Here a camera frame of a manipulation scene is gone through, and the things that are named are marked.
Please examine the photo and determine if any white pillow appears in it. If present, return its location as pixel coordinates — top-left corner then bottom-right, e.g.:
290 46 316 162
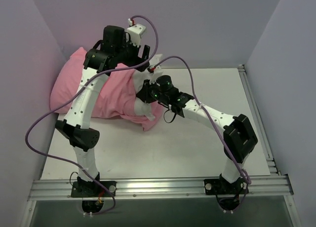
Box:
132 54 163 121

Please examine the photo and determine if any pink floral pillowcase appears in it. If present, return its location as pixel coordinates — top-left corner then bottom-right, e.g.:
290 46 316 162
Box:
50 47 162 131

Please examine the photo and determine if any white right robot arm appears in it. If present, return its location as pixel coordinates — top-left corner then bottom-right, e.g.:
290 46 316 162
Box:
136 75 258 194

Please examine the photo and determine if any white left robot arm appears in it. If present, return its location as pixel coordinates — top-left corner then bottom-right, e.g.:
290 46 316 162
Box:
55 24 150 197

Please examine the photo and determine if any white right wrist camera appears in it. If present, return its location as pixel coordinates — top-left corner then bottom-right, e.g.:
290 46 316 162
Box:
149 65 163 84

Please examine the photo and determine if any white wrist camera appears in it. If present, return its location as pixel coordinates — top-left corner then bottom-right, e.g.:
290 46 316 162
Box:
126 18 147 47
149 65 163 84

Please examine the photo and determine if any black short right cable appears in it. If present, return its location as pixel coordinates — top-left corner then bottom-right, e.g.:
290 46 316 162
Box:
162 108 177 124

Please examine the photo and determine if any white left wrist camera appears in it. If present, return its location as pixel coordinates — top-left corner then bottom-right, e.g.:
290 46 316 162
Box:
126 18 147 47

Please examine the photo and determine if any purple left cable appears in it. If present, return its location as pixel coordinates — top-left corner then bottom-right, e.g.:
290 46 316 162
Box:
25 15 159 215

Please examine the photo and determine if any purple cable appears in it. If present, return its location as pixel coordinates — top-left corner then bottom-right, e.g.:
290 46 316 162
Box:
25 15 159 215
158 55 252 203

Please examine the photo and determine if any aluminium back rail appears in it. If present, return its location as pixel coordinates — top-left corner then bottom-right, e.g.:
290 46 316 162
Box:
162 64 245 70

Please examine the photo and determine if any aluminium rail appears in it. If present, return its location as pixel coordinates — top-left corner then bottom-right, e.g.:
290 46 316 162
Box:
162 64 245 70
238 65 282 176
29 174 294 201

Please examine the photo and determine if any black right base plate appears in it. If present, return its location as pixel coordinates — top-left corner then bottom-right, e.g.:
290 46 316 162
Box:
203 176 249 210

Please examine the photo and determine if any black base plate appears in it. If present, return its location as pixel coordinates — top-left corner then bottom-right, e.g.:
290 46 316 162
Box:
203 176 249 210
71 177 117 214

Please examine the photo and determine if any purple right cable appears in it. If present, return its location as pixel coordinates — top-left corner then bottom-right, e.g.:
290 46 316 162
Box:
158 55 252 203

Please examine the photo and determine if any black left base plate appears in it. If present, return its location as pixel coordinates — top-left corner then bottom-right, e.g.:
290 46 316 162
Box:
71 177 117 214

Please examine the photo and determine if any aluminium right side rail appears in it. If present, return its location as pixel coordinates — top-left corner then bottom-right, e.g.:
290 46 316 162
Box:
238 65 282 176

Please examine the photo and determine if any aluminium front rail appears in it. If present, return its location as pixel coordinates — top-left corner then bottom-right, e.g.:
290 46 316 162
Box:
29 174 294 201

